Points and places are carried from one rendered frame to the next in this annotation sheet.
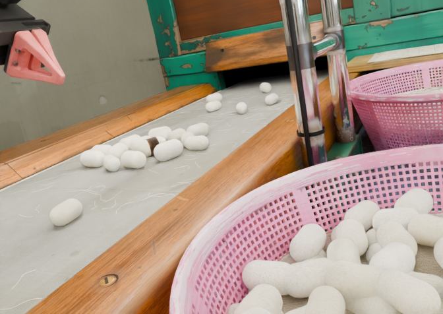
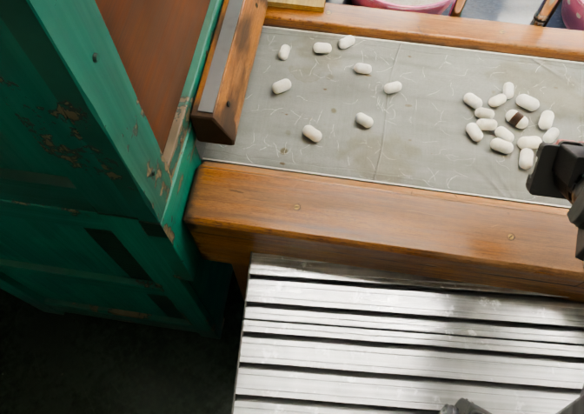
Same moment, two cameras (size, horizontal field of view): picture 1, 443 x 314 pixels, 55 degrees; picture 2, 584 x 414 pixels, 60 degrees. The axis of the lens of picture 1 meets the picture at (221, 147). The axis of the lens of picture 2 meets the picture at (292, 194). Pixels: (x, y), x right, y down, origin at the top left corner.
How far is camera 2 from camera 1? 1.27 m
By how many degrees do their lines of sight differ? 85
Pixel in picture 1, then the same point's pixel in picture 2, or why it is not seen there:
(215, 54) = (228, 116)
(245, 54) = (241, 81)
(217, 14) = (174, 76)
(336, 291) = not seen: outside the picture
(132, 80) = not seen: outside the picture
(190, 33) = (163, 140)
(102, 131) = (461, 198)
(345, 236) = not seen: outside the picture
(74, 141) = (502, 203)
